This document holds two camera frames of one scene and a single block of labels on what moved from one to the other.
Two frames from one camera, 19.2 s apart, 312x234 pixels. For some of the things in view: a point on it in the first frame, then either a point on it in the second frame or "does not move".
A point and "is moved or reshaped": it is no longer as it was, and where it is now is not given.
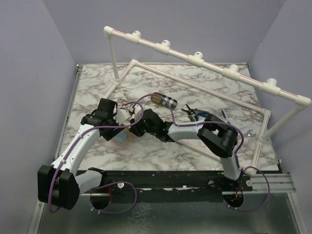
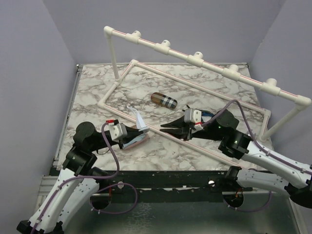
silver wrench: (249, 134) does not move
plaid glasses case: (171, 102) does not move
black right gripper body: (141, 129) to (206, 133)
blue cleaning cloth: (121, 137) is moved or reshaped
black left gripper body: (108, 134) to (101, 143)
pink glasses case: (130, 138) is moved or reshaped
